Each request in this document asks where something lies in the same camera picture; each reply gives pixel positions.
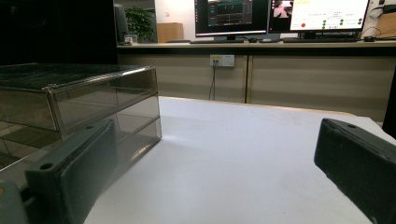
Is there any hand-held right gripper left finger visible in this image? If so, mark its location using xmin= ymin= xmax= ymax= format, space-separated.
xmin=24 ymin=119 xmax=120 ymax=224

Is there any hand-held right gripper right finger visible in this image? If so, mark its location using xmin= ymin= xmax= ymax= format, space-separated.
xmin=313 ymin=118 xmax=396 ymax=224

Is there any clear plastic drawer organizer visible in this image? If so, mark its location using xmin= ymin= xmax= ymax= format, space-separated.
xmin=0 ymin=63 xmax=163 ymax=188

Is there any long beige desk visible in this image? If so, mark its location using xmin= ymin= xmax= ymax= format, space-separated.
xmin=117 ymin=40 xmax=396 ymax=123

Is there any cardboard box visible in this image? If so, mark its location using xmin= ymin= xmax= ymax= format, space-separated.
xmin=375 ymin=12 xmax=396 ymax=40

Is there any black curtain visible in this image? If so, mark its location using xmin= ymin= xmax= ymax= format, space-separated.
xmin=0 ymin=0 xmax=119 ymax=66

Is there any computer monitor with white screen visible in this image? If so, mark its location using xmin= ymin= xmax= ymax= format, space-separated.
xmin=268 ymin=0 xmax=371 ymax=34

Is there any green potted plant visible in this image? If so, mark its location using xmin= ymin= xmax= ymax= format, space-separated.
xmin=124 ymin=7 xmax=156 ymax=43

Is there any slim black keyboard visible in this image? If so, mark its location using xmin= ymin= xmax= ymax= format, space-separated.
xmin=190 ymin=38 xmax=245 ymax=45

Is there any computer monitor with dark screen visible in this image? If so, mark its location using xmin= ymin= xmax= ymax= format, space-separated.
xmin=194 ymin=0 xmax=270 ymax=37

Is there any black power cable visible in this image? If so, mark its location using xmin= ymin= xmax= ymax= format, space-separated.
xmin=207 ymin=64 xmax=218 ymax=101

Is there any white wall socket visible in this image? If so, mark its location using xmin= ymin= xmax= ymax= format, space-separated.
xmin=209 ymin=54 xmax=235 ymax=68

